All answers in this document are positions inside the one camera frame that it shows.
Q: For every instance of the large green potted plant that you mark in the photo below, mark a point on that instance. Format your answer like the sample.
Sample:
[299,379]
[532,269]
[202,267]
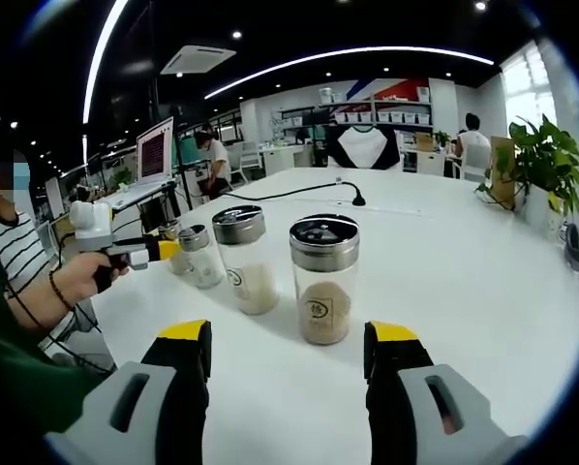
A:
[546,155]

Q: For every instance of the small green plant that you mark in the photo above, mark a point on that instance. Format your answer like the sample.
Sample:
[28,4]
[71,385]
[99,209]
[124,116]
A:
[121,178]

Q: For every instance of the bright window with blinds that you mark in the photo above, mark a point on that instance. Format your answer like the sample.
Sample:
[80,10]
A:
[527,92]

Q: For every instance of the ceiling air conditioner vent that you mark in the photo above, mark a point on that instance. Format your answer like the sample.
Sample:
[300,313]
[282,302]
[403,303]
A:
[197,60]

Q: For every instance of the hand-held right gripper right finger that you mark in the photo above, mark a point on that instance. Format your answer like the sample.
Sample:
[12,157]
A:
[483,436]

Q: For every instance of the curved ceiling light strip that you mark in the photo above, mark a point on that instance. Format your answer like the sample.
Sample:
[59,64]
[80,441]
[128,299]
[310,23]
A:
[86,109]
[212,95]

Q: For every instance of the small seasoning bottle white powder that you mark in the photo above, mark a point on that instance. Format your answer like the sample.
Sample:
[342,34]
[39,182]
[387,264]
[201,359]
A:
[204,271]

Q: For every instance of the person's green shirt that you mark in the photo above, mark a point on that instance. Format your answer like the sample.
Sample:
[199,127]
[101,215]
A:
[18,378]

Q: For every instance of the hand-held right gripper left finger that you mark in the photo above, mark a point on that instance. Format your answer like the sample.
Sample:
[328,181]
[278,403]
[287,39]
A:
[125,448]

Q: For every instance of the white desk cabinet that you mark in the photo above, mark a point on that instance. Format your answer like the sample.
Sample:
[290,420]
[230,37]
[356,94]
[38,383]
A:
[282,162]

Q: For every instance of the black stand with teal board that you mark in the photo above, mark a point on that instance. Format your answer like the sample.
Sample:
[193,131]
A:
[188,147]

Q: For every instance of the white office chair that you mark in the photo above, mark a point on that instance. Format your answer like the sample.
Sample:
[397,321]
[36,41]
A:
[473,169]
[248,160]

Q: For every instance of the black laptop stand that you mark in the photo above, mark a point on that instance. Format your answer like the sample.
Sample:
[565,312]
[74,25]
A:
[151,213]

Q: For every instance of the person's left hand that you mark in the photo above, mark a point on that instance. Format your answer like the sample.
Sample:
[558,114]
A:
[81,278]

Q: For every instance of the brown cardboard carton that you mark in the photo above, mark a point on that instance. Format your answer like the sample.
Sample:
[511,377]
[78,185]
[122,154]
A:
[424,140]

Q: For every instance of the white laptop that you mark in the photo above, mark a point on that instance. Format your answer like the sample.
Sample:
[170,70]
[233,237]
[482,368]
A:
[156,152]

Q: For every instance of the tall seasoning bottle cream powder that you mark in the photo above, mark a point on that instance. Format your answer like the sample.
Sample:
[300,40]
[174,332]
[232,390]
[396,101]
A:
[253,290]

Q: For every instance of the tall seasoning bottle brown powder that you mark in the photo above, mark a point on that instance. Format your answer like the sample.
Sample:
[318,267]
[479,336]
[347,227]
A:
[326,315]

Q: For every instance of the small desk plant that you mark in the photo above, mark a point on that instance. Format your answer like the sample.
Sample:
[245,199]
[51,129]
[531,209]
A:
[442,139]

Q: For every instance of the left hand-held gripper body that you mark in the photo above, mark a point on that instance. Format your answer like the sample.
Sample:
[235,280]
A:
[93,227]

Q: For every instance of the shelf of white storage boxes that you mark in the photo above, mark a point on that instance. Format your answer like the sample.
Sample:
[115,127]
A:
[401,117]

